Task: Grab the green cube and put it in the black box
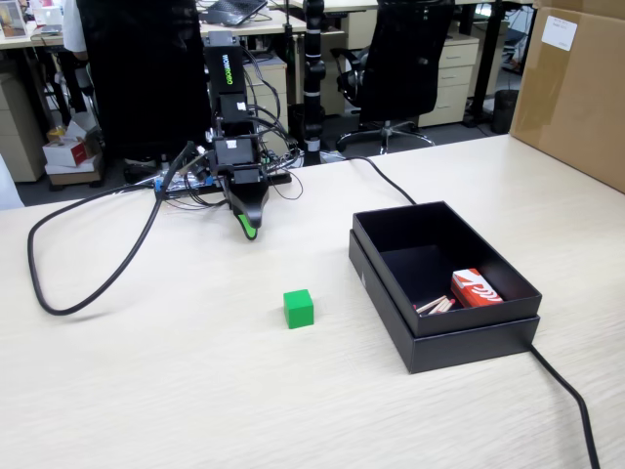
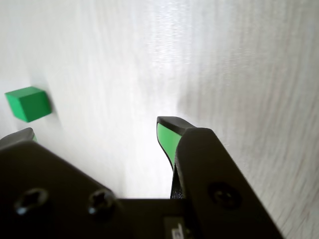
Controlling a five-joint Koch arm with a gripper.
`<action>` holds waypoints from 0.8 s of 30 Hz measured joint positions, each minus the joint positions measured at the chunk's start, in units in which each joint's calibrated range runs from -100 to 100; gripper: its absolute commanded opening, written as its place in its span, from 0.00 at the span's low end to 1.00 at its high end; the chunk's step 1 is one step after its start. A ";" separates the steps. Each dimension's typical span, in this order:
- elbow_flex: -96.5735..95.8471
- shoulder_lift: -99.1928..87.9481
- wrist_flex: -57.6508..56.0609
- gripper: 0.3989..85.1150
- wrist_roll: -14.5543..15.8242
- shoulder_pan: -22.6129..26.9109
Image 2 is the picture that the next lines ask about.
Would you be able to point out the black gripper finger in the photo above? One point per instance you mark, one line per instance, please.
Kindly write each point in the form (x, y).
(211, 174)
(49, 189)

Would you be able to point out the green wooden cube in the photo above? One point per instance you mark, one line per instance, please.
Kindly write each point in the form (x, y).
(30, 104)

